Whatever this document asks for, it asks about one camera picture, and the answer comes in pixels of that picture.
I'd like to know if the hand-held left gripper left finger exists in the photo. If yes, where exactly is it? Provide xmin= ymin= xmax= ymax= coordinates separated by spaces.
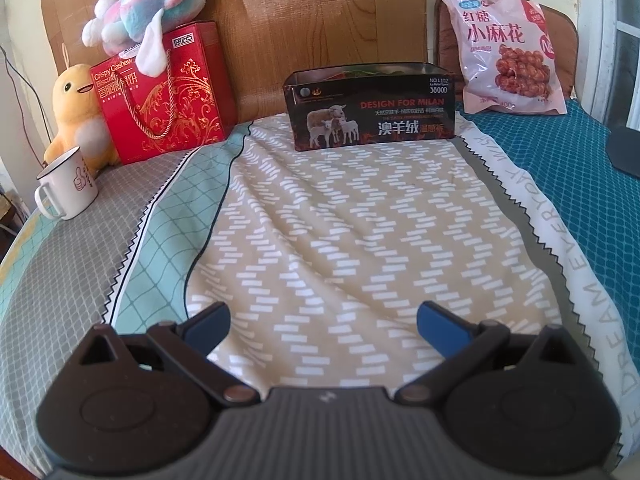
xmin=70 ymin=302 xmax=262 ymax=408

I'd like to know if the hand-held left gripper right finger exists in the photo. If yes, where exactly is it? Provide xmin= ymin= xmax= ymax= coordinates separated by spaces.
xmin=397 ymin=301 xmax=585 ymax=407

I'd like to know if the black sheep print box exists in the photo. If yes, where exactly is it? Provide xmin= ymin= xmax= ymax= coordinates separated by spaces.
xmin=283 ymin=62 xmax=457 ymax=153

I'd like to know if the green snack packet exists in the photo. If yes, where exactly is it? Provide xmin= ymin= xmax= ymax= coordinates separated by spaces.
xmin=345 ymin=64 xmax=417 ymax=79

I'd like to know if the patchwork bed sheet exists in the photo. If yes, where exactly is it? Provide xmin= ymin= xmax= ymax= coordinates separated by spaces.
xmin=0 ymin=99 xmax=640 ymax=466

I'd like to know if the large pink snack bag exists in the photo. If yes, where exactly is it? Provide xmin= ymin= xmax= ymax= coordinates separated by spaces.
xmin=436 ymin=0 xmax=569 ymax=116

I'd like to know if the white enamel mug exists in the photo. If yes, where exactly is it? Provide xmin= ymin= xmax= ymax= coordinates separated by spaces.
xmin=35 ymin=146 xmax=100 ymax=221

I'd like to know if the red gold gift bag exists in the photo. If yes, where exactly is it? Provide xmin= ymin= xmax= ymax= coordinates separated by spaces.
xmin=90 ymin=21 xmax=239 ymax=166

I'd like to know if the yellow duck plush toy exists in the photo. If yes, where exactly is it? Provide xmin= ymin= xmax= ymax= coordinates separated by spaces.
xmin=42 ymin=62 xmax=122 ymax=172

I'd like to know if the brown wooden headboard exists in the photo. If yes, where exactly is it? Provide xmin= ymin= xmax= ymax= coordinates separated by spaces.
xmin=40 ymin=0 xmax=429 ymax=127

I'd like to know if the pink blue plush toy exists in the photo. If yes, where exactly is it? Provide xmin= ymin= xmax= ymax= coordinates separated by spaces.
xmin=82 ymin=0 xmax=211 ymax=77

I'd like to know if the white window frame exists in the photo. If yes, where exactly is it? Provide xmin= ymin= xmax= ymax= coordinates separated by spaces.
xmin=614 ymin=0 xmax=640 ymax=57

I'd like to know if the thin dark cable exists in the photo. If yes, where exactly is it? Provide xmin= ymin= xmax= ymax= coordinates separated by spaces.
xmin=0 ymin=44 xmax=42 ymax=163

